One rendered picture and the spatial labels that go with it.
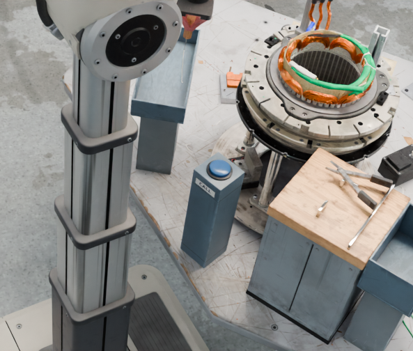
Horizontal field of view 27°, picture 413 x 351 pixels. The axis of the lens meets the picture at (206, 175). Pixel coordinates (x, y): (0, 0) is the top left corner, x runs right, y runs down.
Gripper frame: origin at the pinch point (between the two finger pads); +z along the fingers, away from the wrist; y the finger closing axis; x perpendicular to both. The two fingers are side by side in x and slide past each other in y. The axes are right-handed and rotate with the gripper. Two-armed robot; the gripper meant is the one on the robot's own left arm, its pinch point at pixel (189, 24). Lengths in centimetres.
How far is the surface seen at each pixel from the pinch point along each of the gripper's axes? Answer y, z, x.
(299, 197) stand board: -28.8, 8.4, -24.4
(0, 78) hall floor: 78, 142, 60
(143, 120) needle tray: -5.3, 27.3, 5.8
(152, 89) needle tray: -3.0, 18.7, 5.0
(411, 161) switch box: 2, 38, -57
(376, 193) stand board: -25.3, 8.5, -38.9
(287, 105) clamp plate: -8.6, 8.9, -21.3
